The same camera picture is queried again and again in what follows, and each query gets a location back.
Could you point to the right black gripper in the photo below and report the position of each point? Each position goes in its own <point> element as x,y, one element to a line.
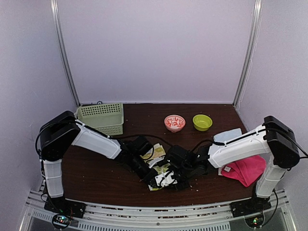
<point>184,186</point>

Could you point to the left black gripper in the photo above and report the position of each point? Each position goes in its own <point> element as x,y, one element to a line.
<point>147,177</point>

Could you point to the green lemon pattern towel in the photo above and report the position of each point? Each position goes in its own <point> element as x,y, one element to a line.
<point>155,152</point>

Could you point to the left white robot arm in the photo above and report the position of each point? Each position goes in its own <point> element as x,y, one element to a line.
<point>56,136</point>

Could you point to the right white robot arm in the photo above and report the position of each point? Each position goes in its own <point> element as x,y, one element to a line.
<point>272,137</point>

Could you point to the cream white towel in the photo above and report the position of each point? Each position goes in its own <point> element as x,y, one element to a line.
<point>220,171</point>

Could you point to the red white patterned bowl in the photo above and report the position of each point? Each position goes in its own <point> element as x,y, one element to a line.
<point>174,123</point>

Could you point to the lime green bowl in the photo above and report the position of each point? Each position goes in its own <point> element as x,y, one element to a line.
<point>202,122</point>

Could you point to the light blue towel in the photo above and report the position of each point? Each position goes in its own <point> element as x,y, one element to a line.
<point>227,135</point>

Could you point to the pink towel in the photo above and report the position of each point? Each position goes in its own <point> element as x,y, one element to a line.
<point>246,171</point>

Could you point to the green perforated plastic basket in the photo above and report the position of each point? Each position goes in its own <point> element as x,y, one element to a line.
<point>107,118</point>

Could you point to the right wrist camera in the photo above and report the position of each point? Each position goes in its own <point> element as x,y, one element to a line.
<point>162,179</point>

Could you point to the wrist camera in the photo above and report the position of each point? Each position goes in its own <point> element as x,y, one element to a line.
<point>160,161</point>
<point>162,179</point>

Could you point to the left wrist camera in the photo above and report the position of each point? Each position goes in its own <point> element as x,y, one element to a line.
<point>160,161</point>

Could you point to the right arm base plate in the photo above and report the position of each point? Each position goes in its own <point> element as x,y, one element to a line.
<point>251,210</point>

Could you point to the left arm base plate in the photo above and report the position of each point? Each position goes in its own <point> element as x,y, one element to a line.
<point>65,211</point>

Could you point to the right aluminium frame post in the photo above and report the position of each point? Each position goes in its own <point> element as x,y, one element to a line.
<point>252,41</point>

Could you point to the aluminium frame post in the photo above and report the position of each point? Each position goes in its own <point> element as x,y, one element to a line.
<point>252,41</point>
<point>63,53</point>

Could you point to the left aluminium frame post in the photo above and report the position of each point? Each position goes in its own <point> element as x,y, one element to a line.
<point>63,53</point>

